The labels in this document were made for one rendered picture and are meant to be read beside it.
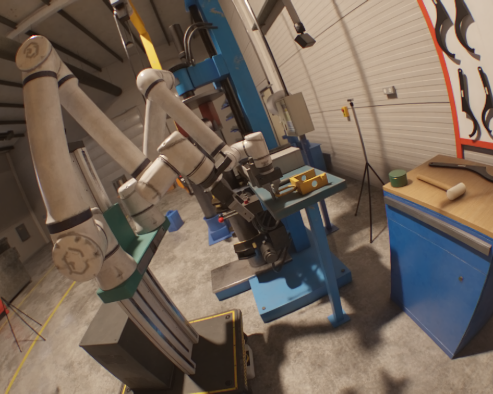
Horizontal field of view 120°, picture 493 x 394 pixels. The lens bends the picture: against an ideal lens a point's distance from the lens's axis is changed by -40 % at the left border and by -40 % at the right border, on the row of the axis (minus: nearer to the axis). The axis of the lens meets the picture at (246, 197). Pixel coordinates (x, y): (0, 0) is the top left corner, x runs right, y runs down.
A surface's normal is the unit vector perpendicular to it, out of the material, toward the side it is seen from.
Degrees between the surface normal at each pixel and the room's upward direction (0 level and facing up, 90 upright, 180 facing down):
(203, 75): 90
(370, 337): 0
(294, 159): 90
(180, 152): 90
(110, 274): 68
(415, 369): 0
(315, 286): 0
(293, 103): 90
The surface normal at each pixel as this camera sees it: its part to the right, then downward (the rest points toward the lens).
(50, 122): 0.89, -0.09
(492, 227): -0.36, -0.88
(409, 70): -0.92, 0.39
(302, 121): 0.16, 0.27
